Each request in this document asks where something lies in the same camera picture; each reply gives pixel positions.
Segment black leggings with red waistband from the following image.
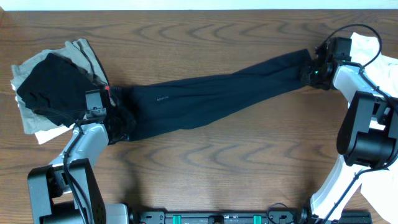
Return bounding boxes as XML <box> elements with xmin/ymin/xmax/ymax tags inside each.
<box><xmin>111</xmin><ymin>49</ymin><xmax>311</xmax><ymax>141</ymax></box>

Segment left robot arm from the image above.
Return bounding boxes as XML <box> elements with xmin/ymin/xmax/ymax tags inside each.
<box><xmin>27</xmin><ymin>89</ymin><xmax>135</xmax><ymax>224</ymax></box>

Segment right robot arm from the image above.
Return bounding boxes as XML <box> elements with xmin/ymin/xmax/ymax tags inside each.
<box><xmin>292</xmin><ymin>60</ymin><xmax>397</xmax><ymax>223</ymax></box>

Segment folded black garment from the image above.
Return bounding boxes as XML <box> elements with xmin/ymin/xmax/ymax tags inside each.
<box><xmin>17</xmin><ymin>54</ymin><xmax>98</xmax><ymax>127</ymax></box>

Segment folded white garment under pile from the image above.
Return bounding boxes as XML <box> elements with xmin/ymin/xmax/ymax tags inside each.
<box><xmin>15</xmin><ymin>93</ymin><xmax>71</xmax><ymax>144</ymax></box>

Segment folded beige garment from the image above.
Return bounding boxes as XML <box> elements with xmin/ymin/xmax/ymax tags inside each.
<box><xmin>11</xmin><ymin>39</ymin><xmax>109</xmax><ymax>134</ymax></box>

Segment white garment on right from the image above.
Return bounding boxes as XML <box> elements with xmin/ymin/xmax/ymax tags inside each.
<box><xmin>349</xmin><ymin>32</ymin><xmax>398</xmax><ymax>224</ymax></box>

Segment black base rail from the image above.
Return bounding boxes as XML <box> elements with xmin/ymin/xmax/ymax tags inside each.
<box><xmin>136</xmin><ymin>210</ymin><xmax>373</xmax><ymax>224</ymax></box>

